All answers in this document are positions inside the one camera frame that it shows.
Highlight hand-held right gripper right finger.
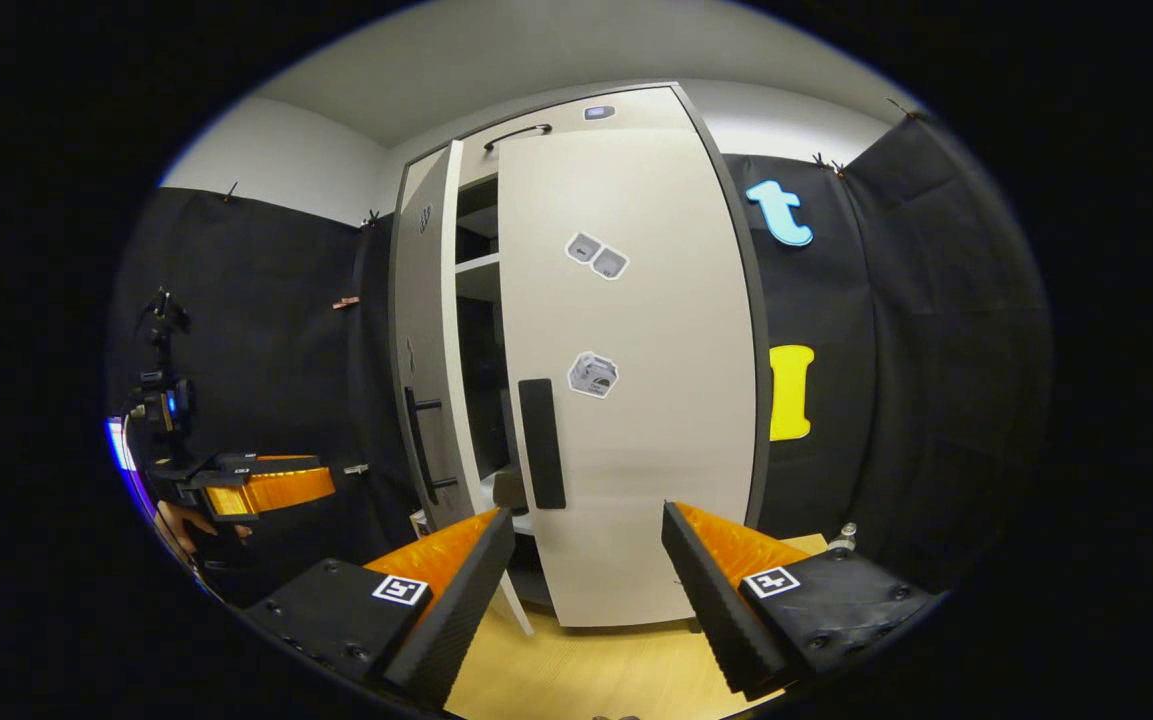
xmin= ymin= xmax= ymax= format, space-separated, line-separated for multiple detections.
xmin=661 ymin=500 xmax=940 ymax=699

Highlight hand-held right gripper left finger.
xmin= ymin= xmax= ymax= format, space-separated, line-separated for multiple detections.
xmin=241 ymin=507 xmax=517 ymax=709

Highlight white shoe cabinet door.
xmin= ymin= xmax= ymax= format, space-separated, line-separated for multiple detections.
xmin=391 ymin=140 xmax=534 ymax=636
xmin=496 ymin=125 xmax=759 ymax=629

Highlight white shoe cabinet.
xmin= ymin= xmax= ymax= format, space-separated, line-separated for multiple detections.
xmin=388 ymin=82 xmax=772 ymax=629

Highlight white cabinet shelf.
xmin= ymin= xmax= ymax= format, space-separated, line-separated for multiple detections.
xmin=454 ymin=252 xmax=500 ymax=301

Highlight beige cabinet drawer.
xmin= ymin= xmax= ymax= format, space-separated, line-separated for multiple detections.
xmin=456 ymin=85 xmax=707 ymax=161

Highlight black backdrop cloth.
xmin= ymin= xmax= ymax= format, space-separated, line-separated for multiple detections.
xmin=106 ymin=185 xmax=417 ymax=601
xmin=721 ymin=115 xmax=1052 ymax=591

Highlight black bar door handle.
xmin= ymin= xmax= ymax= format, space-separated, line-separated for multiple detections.
xmin=404 ymin=386 xmax=444 ymax=506

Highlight flat black door handle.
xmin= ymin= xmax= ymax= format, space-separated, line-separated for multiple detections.
xmin=518 ymin=378 xmax=568 ymax=511

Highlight black drawer handle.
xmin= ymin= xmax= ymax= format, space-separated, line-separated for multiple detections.
xmin=482 ymin=124 xmax=553 ymax=153

